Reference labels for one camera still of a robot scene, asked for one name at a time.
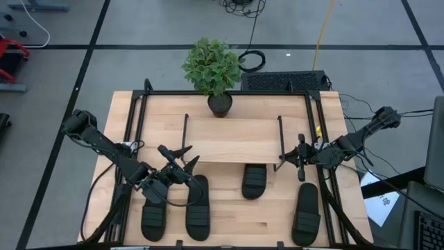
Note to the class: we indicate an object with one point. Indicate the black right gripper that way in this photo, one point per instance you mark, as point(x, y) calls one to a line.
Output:
point(302, 156)

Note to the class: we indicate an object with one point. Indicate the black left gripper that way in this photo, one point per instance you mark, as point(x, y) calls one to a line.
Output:
point(178, 175)

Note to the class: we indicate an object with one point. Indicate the black rubber slide sandal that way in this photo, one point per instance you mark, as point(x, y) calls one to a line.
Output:
point(254, 182)
point(198, 215)
point(306, 215)
point(152, 222)

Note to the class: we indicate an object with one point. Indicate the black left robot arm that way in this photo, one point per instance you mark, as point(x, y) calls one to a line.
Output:
point(104, 146)

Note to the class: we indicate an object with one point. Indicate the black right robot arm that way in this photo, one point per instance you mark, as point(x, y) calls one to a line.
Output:
point(360, 137)

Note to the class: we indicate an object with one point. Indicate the wooden shelf with black legs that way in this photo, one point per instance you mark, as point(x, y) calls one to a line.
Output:
point(232, 139)

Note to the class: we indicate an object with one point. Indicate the white printed paper sheet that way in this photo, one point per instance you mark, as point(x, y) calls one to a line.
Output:
point(379, 201)

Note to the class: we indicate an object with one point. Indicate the green potted plant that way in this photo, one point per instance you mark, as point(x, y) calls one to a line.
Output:
point(211, 66)

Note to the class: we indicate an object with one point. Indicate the gray monitor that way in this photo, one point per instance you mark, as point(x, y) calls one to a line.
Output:
point(435, 146)

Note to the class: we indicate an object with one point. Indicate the gray laptop with keyboard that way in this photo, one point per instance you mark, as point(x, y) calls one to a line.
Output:
point(426, 225)

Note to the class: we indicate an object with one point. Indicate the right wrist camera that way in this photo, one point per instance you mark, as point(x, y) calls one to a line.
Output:
point(327, 156)

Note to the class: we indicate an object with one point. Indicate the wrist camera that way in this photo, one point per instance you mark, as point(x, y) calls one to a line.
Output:
point(327, 156)
point(154, 191)

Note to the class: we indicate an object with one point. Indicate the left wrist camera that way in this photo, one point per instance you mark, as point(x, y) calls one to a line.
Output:
point(154, 191)

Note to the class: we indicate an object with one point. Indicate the black aluminium table frame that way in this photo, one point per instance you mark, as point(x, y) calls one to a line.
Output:
point(225, 93)

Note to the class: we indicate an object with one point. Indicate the red cart frame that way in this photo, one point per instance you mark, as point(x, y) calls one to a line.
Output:
point(14, 43)

